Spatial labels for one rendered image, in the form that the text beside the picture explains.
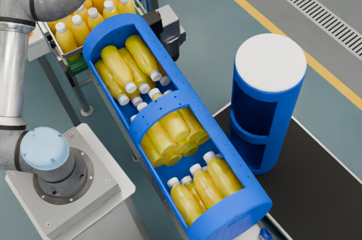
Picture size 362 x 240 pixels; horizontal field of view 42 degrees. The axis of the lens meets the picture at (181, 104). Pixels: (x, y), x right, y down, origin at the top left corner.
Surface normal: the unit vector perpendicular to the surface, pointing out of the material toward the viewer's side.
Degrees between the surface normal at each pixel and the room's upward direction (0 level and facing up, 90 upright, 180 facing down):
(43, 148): 8
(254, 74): 0
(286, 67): 0
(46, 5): 54
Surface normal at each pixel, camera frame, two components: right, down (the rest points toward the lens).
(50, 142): 0.09, -0.47
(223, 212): -0.25, -0.38
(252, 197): 0.37, -0.65
